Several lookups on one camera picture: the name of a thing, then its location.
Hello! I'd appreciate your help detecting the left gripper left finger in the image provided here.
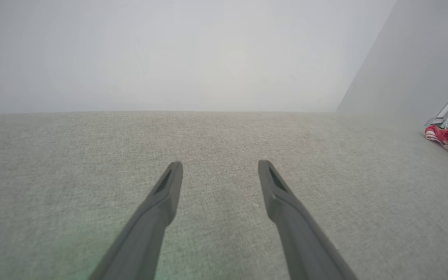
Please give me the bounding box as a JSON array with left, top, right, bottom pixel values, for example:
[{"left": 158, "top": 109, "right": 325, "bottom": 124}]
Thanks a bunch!
[{"left": 88, "top": 161, "right": 184, "bottom": 280}]

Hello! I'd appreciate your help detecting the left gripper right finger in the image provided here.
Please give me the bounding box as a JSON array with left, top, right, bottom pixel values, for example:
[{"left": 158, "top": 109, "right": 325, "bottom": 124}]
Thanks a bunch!
[{"left": 258, "top": 159, "right": 359, "bottom": 280}]

